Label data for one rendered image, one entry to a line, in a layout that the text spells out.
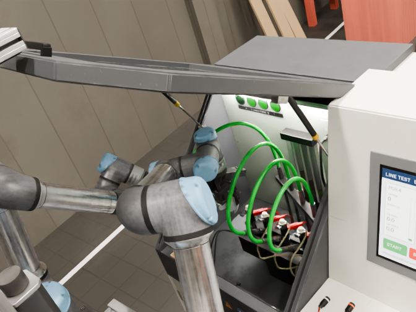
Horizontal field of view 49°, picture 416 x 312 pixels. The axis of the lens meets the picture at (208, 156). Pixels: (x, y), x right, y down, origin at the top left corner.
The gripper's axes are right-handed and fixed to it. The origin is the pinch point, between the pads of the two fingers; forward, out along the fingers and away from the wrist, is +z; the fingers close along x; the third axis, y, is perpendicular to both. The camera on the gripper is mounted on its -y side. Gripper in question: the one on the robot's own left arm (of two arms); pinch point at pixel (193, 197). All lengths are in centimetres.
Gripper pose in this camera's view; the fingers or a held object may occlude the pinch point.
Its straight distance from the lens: 169.0
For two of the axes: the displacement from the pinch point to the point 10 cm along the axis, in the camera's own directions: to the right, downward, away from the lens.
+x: 0.8, 3.1, -9.5
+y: -4.7, 8.5, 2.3
